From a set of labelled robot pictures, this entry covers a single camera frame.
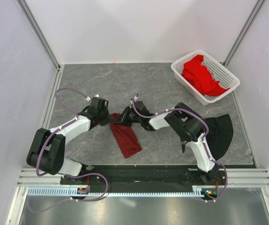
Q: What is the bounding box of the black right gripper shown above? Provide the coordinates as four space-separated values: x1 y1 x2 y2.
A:
113 106 142 127

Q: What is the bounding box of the white plastic basket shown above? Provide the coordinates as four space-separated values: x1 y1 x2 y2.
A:
171 50 240 105

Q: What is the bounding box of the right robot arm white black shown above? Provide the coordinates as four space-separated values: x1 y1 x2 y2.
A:
114 101 216 185

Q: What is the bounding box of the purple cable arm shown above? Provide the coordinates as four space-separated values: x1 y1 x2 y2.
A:
131 93 229 203
27 88 108 213

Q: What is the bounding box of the dark red cloth napkin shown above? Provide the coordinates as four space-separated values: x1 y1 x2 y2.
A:
110 122 142 158

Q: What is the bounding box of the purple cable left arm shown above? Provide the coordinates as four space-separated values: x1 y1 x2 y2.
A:
27 88 108 213

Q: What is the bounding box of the black round plate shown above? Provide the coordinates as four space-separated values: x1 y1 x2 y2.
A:
205 114 233 160

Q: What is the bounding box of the bright red cloth in basket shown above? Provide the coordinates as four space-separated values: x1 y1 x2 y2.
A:
181 54 229 97

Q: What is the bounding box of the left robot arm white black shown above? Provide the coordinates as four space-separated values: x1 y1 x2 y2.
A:
26 97 111 184

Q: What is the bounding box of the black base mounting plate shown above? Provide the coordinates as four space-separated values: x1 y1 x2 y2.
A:
59 165 227 187

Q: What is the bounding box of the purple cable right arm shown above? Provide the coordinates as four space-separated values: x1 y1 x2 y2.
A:
131 93 229 203

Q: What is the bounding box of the blue-white cable duct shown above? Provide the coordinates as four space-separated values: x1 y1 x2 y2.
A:
27 187 204 197

